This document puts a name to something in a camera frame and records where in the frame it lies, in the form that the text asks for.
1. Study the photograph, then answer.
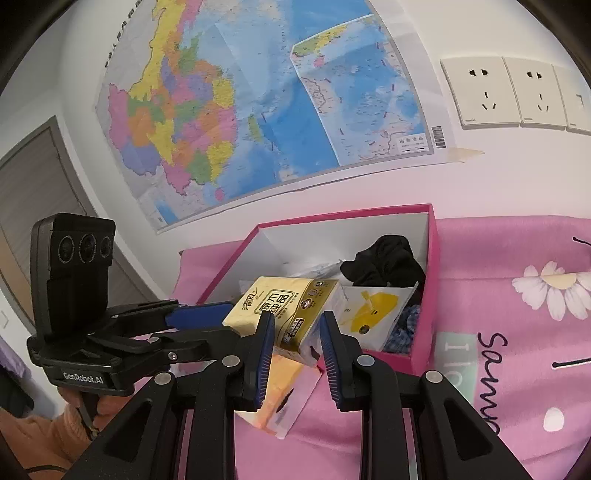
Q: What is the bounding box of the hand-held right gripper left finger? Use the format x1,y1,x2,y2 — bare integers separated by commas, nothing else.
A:
60,311,278,480

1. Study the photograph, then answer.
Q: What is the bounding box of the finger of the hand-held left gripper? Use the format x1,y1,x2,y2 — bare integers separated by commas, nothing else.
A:
134,329,242,364
108,300,234,337

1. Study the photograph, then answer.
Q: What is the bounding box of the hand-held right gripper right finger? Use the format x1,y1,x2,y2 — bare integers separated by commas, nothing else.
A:
320,310,532,480

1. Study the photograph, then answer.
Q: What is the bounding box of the yellow tissue pack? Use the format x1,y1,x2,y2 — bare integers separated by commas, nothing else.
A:
222,275,345,367

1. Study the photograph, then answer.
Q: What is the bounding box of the cotton swab bag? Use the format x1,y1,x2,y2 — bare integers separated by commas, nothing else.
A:
277,258,345,282

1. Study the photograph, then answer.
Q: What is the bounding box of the pink cardboard box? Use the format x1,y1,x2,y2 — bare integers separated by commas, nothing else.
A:
196,203,441,367

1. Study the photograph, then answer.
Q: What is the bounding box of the person's left forearm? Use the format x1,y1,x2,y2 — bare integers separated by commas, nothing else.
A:
0,406,93,480

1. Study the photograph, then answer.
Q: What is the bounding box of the orange soft packet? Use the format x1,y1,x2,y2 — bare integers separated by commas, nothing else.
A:
235,353,324,439

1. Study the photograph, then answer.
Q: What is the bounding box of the person's left hand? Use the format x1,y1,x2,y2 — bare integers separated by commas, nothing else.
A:
58,385,136,430

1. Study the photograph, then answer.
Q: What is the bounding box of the white packet with yellow print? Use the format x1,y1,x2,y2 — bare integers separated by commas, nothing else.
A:
342,281,419,354

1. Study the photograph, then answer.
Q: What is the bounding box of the blue plaid cloth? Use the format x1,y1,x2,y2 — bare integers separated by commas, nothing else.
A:
382,305,423,355

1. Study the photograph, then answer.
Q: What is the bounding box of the black cloth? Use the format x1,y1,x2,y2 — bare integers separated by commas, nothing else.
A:
339,234,426,305

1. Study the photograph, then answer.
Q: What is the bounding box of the grey door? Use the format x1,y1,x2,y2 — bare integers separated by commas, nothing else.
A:
0,115,153,333

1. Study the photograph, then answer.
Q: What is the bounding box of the pink daisy print tablecloth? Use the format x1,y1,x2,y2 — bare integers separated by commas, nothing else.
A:
178,215,591,480

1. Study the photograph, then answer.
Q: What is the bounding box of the beige tape piece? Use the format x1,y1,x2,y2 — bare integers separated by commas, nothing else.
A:
445,148,485,164

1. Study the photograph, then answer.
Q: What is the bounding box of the wall map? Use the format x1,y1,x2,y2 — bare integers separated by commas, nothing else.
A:
95,0,455,234

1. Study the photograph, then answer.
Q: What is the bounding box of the white wall socket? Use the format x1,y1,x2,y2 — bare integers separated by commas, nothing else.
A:
441,56,520,129
503,58,568,129
551,65,591,134

